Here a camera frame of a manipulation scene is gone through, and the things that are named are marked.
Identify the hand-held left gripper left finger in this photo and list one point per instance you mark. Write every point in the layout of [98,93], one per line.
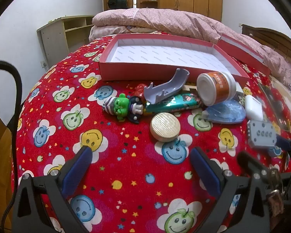
[77,172]

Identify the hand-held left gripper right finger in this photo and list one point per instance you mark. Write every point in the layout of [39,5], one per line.
[206,174]

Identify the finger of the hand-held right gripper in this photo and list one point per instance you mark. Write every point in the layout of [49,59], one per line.
[285,143]
[247,160]

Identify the small blue white toy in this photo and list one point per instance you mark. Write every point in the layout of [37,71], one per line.
[274,151]

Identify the grey lego-like block toy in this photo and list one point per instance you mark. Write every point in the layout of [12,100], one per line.
[262,133]

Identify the white earbud case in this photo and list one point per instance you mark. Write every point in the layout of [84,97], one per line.
[253,108]

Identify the blue correction tape dispenser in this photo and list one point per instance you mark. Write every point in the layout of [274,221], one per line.
[228,112]

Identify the round wooden disc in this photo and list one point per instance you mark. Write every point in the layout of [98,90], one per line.
[165,125]

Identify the teal candy bar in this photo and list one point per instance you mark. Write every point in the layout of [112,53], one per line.
[179,103]

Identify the white orange bottle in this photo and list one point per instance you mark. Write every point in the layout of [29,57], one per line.
[220,85]

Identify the grey plastic phone stand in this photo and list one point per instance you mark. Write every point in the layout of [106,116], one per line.
[160,92]

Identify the red toy car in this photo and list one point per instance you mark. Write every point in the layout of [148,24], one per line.
[140,89]

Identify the red cardboard box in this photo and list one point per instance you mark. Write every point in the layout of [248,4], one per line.
[160,53]

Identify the metal spring clip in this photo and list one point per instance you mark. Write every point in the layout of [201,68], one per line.
[274,194]

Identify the red printed blanket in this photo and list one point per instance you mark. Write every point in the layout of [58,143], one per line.
[135,150]

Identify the brown wooden furniture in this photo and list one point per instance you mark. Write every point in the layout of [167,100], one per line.
[0,174]

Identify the red box lid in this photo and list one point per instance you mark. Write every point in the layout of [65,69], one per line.
[245,53]

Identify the dark wooden headboard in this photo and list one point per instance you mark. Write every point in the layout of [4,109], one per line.
[276,38]

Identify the beige wooden shelf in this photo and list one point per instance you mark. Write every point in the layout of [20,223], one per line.
[53,38]

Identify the pink quilt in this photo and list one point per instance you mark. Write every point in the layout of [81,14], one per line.
[172,21]

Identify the white wall socket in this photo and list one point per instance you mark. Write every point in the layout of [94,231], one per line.
[44,64]

